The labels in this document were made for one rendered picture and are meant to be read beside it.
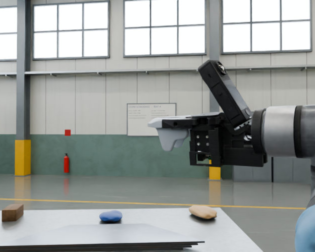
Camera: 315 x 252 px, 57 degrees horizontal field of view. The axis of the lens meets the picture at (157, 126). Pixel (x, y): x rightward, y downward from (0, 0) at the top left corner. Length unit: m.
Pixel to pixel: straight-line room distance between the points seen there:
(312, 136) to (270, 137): 0.05
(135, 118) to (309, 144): 8.68
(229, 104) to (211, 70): 0.06
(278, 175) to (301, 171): 0.60
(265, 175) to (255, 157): 8.12
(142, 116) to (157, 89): 0.94
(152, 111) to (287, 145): 8.58
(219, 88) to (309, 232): 0.25
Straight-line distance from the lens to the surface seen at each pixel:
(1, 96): 10.94
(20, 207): 1.47
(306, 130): 0.42
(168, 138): 0.51
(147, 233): 1.09
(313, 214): 0.29
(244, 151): 0.46
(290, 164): 8.72
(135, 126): 9.04
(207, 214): 1.30
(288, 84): 9.40
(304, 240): 0.29
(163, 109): 8.93
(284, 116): 0.43
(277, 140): 0.43
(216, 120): 0.46
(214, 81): 0.46
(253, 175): 8.52
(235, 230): 1.23
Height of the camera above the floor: 1.44
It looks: 1 degrees up
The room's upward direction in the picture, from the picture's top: straight up
